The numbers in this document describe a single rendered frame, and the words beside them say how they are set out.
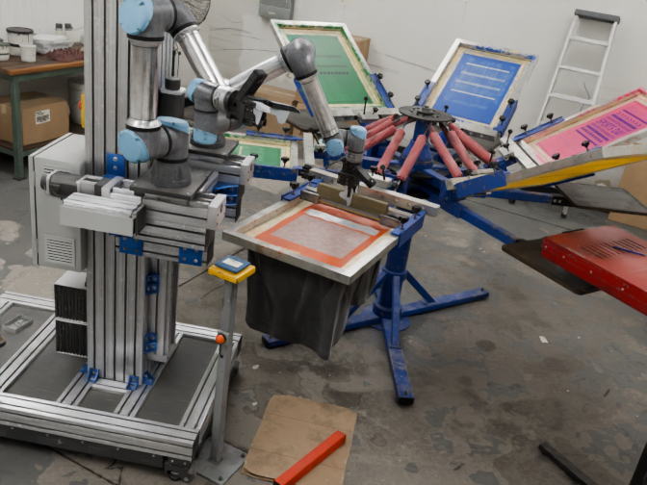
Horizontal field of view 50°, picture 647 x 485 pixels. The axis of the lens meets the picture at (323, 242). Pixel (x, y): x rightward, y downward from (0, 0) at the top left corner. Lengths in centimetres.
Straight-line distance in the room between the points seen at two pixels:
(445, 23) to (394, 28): 54
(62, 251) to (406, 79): 510
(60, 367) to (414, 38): 513
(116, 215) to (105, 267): 53
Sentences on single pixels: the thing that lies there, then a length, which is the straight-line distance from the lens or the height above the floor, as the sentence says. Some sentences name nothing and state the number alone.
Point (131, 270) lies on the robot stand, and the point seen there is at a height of 79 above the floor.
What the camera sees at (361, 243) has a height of 95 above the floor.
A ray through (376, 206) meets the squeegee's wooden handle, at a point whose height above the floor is 105.
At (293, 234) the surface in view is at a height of 95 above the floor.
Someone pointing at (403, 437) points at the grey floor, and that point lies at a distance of 350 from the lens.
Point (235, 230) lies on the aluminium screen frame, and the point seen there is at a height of 99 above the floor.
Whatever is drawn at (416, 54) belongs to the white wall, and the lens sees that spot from 740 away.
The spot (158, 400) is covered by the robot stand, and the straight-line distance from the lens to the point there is 320.
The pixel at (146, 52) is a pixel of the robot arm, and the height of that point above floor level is 174.
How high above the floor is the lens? 218
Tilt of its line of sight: 25 degrees down
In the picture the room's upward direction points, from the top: 8 degrees clockwise
